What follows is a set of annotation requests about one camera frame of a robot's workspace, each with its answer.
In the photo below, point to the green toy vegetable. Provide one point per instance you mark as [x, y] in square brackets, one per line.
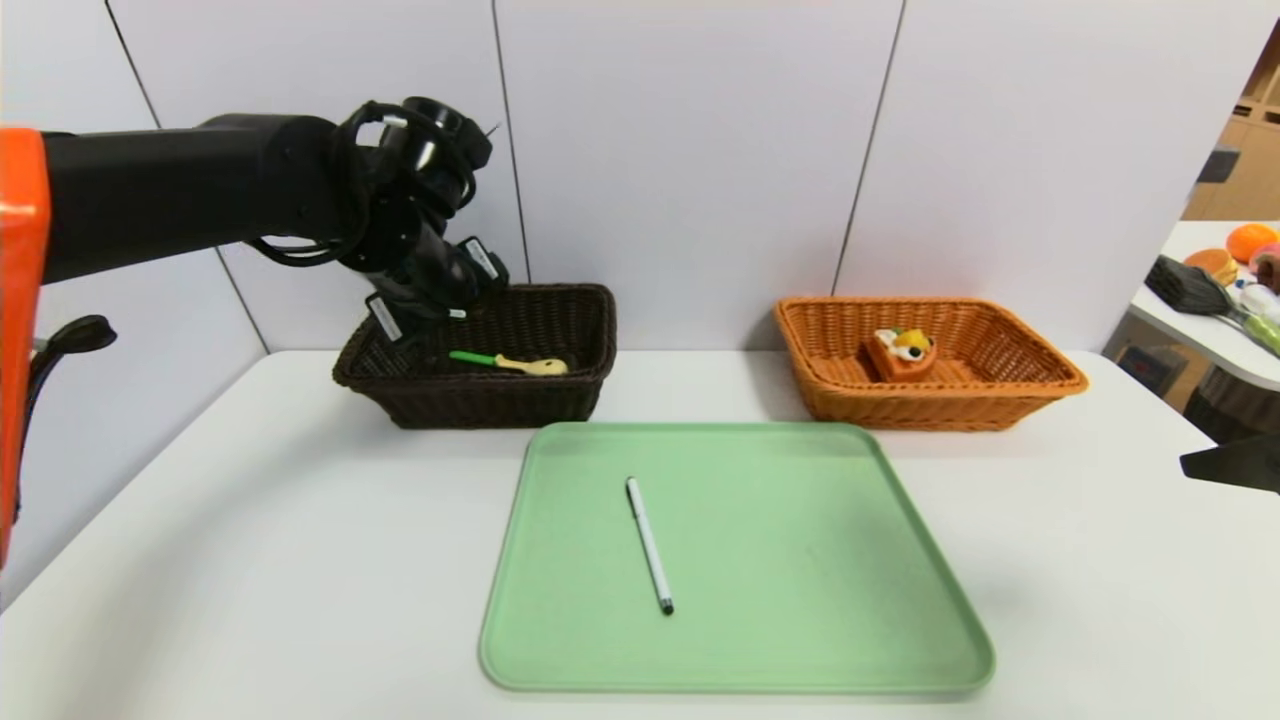
[1262, 333]

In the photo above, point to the toy bread bun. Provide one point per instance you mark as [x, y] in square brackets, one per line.
[1210, 265]

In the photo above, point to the light green plastic tray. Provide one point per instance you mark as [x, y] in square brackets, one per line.
[800, 600]

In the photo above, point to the dark grey rectangular object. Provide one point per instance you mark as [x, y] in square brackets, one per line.
[1215, 166]

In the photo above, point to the brown cardboard box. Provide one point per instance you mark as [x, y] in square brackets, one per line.
[1170, 375]

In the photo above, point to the pink brown toy doughnut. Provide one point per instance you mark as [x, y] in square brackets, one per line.
[1270, 268]

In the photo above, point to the white toy item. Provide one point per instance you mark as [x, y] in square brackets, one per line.
[1260, 300]

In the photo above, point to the white side table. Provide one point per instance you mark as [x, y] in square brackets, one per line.
[1200, 238]

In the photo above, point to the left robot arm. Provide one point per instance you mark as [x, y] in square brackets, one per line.
[200, 190]

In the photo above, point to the toy waffle slice with fruit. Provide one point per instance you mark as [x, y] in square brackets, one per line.
[895, 362]

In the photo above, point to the white stylus pen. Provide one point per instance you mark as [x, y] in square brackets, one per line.
[650, 545]

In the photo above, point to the wooden shelf unit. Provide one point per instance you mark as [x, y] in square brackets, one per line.
[1250, 140]

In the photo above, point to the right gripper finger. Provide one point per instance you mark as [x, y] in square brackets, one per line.
[1245, 468]

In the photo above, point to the black brush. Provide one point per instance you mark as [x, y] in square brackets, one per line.
[1185, 288]

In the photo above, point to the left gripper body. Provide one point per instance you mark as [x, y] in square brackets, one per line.
[387, 318]

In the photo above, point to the orange wicker basket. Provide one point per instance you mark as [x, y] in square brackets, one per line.
[900, 405]

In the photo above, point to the dark brown wicker basket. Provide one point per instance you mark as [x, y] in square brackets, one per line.
[500, 400]

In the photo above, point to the orange toy fruit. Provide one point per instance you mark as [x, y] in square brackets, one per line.
[1250, 243]

